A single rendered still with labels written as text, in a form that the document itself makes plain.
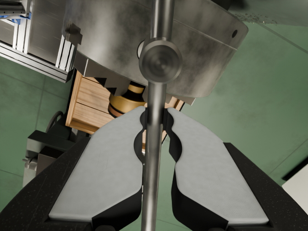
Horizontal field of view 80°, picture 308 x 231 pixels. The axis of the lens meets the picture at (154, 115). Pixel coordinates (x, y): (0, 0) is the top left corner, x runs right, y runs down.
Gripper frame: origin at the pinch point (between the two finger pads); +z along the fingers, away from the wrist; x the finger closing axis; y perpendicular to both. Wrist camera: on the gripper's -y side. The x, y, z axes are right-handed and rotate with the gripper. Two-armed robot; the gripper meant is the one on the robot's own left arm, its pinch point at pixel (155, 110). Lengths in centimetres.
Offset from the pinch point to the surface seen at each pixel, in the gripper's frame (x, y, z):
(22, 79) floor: -107, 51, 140
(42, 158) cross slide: -39, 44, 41
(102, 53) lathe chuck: -6.8, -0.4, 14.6
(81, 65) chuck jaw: -11.6, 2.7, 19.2
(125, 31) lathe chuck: -3.7, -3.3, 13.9
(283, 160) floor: 141, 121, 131
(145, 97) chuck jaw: -1.3, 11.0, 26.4
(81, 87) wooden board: -24, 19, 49
